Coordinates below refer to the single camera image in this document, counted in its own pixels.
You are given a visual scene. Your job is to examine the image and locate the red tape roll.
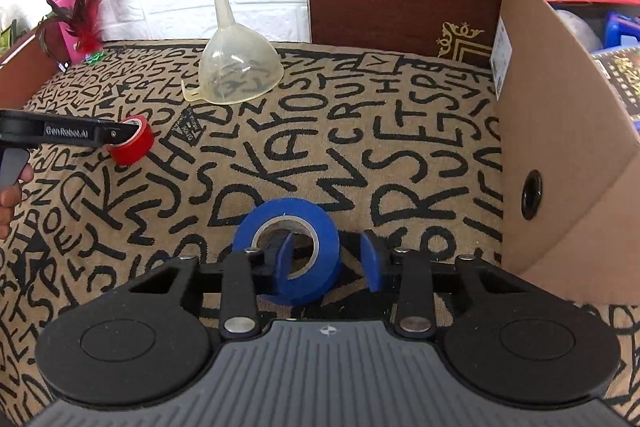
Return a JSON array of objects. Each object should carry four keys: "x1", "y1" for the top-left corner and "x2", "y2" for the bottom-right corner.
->
[{"x1": 107, "y1": 115, "x2": 155, "y2": 166}]

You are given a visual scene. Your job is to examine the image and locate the letter printed blanket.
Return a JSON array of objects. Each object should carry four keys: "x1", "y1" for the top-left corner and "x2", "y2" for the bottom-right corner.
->
[{"x1": 0, "y1": 38, "x2": 640, "y2": 427}]

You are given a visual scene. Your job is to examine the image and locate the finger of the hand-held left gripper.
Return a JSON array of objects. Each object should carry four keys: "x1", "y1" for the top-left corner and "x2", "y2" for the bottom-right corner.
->
[{"x1": 102, "y1": 119, "x2": 144, "y2": 146}]

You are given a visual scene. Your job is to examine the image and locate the brown wooden side board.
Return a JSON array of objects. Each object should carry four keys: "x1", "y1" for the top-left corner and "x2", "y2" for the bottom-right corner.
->
[{"x1": 0, "y1": 24, "x2": 69, "y2": 110}]

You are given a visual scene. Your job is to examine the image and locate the red feather shuttlecock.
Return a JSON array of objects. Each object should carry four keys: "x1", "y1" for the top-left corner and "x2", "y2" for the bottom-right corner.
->
[{"x1": 37, "y1": 0, "x2": 115, "y2": 66}]

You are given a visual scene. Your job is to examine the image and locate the grey round object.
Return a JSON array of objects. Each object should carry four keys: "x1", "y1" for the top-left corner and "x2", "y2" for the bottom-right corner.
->
[{"x1": 554, "y1": 8, "x2": 603, "y2": 54}]

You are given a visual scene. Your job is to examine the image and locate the blue tape roll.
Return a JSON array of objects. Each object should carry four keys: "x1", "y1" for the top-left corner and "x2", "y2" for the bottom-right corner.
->
[{"x1": 232, "y1": 198, "x2": 344, "y2": 306}]

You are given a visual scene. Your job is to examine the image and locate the cardboard box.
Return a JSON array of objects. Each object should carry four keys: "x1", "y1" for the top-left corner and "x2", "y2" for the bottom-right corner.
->
[{"x1": 492, "y1": 0, "x2": 640, "y2": 306}]

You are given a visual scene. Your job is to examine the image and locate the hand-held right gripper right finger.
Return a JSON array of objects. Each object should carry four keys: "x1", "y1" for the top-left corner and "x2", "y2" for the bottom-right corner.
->
[{"x1": 361, "y1": 230, "x2": 527, "y2": 338}]

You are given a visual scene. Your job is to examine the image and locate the clear plastic funnel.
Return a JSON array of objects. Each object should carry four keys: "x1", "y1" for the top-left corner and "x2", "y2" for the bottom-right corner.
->
[{"x1": 181, "y1": 0, "x2": 285, "y2": 104}]

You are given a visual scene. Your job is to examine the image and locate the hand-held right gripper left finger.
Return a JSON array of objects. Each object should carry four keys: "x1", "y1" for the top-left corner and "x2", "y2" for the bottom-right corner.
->
[{"x1": 112, "y1": 234, "x2": 297, "y2": 340}]

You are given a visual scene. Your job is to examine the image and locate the person's left hand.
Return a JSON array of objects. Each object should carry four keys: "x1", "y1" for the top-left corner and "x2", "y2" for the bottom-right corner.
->
[{"x1": 0, "y1": 166, "x2": 35, "y2": 241}]

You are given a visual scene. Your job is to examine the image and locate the dark printed packet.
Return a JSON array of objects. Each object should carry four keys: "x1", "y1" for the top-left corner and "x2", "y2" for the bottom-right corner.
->
[{"x1": 590, "y1": 43, "x2": 640, "y2": 124}]

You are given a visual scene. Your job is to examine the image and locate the blue plastic item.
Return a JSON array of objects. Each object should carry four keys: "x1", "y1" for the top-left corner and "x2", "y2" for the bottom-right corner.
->
[{"x1": 602, "y1": 11, "x2": 640, "y2": 54}]

